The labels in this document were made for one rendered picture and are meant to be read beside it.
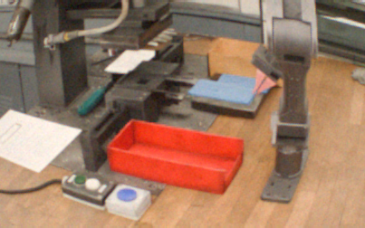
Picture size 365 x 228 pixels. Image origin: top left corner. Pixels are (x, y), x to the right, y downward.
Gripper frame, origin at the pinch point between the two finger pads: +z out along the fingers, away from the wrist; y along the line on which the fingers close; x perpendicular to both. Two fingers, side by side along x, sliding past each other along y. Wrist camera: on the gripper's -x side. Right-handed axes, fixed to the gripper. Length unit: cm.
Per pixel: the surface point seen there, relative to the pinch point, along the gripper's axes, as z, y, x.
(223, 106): 12.4, 4.2, -6.5
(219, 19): 20, 23, -62
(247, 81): 10.4, 2.8, -20.1
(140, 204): 13.4, 4.9, 34.8
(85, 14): 7.7, 43.9, 2.6
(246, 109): 9.3, -0.7, -7.0
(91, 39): 58, 62, -63
